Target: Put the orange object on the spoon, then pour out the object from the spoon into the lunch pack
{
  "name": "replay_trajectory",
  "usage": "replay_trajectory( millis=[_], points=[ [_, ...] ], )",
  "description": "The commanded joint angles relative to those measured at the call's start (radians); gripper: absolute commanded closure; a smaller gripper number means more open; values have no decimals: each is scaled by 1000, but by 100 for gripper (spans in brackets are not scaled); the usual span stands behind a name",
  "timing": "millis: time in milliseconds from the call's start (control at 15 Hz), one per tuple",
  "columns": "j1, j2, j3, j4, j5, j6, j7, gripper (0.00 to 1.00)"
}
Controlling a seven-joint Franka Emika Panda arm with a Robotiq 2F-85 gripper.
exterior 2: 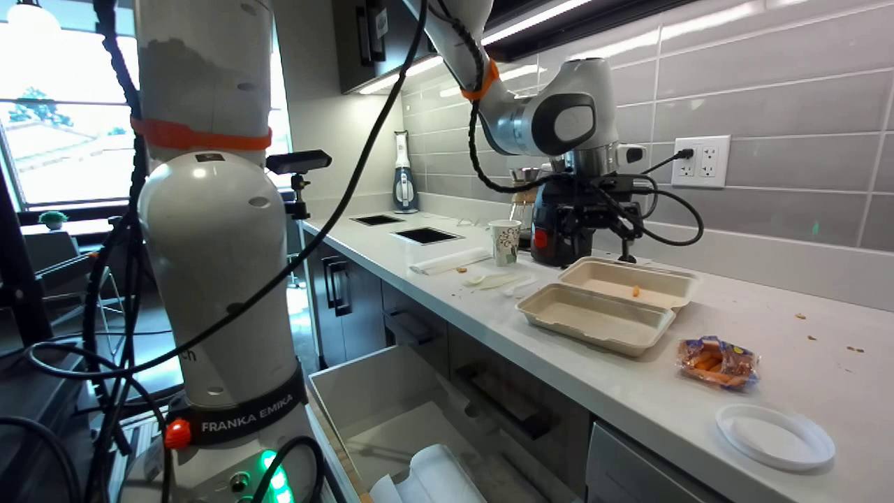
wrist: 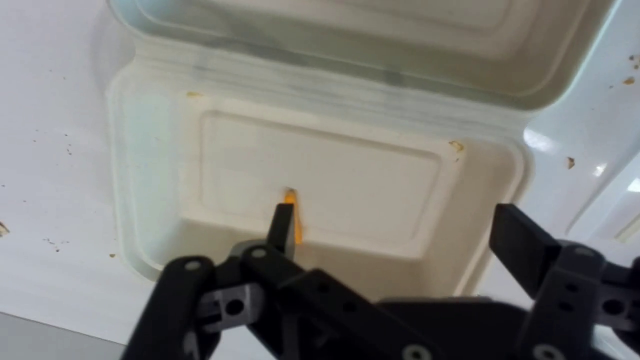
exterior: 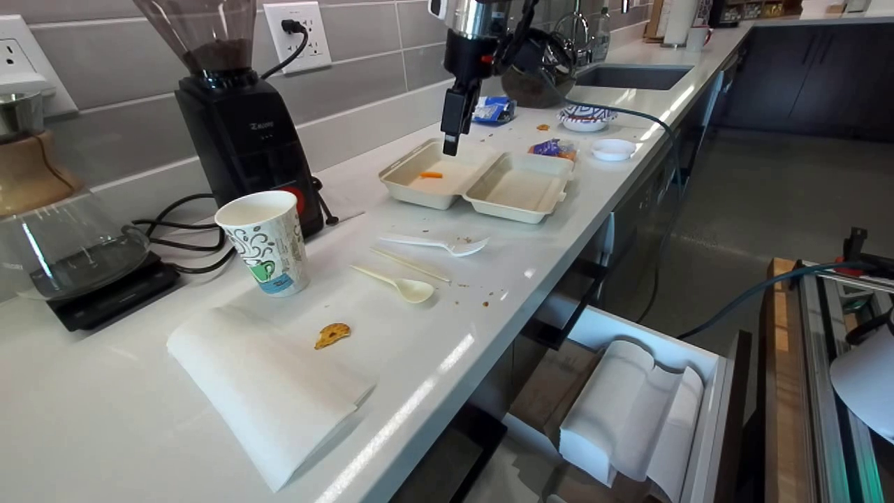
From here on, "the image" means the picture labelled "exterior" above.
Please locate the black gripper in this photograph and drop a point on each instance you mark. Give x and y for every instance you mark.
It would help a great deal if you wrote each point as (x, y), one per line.
(465, 61)

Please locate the orange carrot piece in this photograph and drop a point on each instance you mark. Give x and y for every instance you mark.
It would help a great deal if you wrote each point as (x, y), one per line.
(431, 175)

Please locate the cream plastic spoon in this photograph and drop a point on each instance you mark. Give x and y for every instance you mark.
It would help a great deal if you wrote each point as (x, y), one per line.
(408, 290)

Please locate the glass pour-over coffee maker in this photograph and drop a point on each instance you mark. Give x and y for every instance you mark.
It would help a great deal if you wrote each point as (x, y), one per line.
(56, 234)

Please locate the blue snack bag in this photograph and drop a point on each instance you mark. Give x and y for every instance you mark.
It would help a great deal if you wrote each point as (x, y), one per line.
(491, 110)

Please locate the beige clamshell takeout container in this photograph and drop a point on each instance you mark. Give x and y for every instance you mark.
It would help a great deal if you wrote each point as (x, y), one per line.
(483, 182)

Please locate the dark round glass pot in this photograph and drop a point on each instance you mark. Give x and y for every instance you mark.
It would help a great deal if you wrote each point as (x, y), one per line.
(537, 80)

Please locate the orange blue carrot bag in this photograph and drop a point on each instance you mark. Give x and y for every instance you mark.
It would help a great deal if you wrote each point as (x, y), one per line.
(547, 150)

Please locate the blue patterned bowl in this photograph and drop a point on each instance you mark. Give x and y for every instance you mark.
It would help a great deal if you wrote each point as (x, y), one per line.
(586, 118)

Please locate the clear plastic fork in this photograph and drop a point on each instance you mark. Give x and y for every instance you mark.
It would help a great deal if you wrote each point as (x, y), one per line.
(448, 247)

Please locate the white plastic lid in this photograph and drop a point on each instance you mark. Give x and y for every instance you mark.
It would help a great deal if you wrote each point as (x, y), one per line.
(616, 153)

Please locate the cream plastic knife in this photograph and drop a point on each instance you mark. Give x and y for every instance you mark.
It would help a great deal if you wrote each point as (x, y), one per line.
(413, 268)

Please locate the counter sink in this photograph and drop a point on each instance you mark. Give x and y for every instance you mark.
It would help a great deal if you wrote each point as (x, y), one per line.
(632, 78)

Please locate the black coffee grinder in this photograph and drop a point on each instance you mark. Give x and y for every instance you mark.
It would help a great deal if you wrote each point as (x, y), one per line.
(247, 142)

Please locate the printed paper cup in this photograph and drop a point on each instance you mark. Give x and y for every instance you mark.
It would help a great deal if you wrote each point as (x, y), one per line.
(265, 243)

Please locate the brown snack piece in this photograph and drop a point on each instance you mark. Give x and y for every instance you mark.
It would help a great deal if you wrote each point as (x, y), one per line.
(334, 338)

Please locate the open white drawer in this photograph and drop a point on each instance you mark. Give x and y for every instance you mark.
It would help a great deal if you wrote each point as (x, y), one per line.
(651, 373)

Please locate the black kitchen scale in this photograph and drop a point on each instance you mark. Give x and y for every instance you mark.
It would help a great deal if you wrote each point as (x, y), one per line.
(113, 290)

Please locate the wooden board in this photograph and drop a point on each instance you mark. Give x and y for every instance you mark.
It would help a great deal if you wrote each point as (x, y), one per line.
(785, 393)

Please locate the white wall outlet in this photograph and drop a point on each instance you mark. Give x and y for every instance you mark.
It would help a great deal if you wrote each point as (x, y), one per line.
(297, 44)
(18, 57)

